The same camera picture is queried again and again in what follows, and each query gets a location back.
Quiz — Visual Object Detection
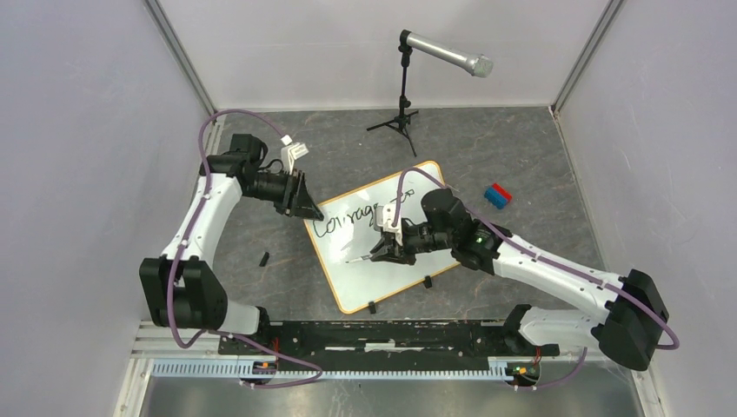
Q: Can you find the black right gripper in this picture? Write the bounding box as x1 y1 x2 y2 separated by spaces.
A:
370 222 455 266

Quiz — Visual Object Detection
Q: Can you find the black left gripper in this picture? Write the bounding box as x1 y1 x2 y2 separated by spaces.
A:
244 168 324 222

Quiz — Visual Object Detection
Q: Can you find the white black whiteboard marker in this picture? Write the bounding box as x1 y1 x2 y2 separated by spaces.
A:
345 255 372 264

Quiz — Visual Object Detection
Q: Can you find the yellow framed whiteboard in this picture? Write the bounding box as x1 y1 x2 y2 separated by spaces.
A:
305 173 458 314

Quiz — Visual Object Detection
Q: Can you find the black marker cap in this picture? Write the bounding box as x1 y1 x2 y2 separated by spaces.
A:
259 252 270 268

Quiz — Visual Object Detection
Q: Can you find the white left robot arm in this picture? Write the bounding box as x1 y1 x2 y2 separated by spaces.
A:
139 134 324 354

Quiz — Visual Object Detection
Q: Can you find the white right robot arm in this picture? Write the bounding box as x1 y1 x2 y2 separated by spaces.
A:
367 189 672 371

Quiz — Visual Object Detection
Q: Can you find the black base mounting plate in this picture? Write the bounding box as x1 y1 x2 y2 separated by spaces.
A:
253 320 560 371

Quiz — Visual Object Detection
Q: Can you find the black microphone tripod stand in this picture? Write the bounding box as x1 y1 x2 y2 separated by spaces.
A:
366 42 419 157

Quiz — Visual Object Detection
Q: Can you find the blue red toy brick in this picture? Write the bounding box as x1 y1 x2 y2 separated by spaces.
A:
484 182 512 209

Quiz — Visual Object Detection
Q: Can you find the silver microphone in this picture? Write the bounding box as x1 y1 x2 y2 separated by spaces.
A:
399 30 494 78

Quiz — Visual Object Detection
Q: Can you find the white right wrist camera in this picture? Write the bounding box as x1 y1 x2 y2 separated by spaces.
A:
374 204 402 246

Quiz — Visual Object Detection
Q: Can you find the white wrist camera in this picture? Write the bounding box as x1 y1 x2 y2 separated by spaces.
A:
280 135 309 174
374 204 402 246

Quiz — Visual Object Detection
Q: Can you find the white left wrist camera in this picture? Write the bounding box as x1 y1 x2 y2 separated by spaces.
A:
280 135 309 174

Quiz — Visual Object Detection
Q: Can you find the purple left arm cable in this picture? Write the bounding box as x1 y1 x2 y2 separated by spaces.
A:
165 109 323 390

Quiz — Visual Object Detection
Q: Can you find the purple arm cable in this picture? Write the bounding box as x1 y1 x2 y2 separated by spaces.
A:
165 109 323 390
391 168 681 393

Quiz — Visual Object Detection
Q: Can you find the white slotted cable duct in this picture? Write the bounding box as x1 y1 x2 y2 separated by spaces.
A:
151 359 513 382

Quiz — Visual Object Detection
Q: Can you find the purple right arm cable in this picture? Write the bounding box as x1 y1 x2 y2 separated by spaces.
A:
391 168 681 393

